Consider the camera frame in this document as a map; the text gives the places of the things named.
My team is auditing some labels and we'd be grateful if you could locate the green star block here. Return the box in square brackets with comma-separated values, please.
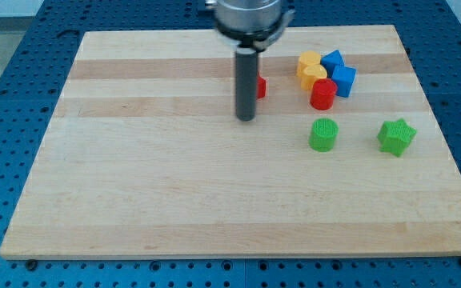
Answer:
[377, 118, 417, 157]

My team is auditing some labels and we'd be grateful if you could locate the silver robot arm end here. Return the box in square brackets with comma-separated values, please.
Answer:
[212, 0, 295, 53]

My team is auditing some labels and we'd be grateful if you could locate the blue cube block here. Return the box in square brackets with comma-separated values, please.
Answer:
[331, 66, 357, 98]

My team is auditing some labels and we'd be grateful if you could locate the wooden board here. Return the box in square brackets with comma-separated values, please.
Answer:
[0, 25, 461, 260]

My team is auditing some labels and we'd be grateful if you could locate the red cylinder block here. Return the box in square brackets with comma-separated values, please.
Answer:
[310, 78, 338, 110]

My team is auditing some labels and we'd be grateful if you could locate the blue triangular block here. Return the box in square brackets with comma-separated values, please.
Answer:
[320, 50, 345, 78]

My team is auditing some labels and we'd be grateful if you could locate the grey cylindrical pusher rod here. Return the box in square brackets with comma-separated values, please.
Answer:
[235, 46, 259, 122]

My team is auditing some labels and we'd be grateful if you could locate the yellow hexagon block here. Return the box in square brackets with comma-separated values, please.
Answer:
[296, 50, 322, 77]

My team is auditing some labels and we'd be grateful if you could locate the green cylinder block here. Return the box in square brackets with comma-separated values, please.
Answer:
[308, 118, 339, 152]

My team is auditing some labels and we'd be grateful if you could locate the red star block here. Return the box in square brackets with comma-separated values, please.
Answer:
[257, 75, 267, 99]

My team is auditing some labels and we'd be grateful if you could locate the yellow heart block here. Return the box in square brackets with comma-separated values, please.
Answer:
[300, 64, 327, 90]

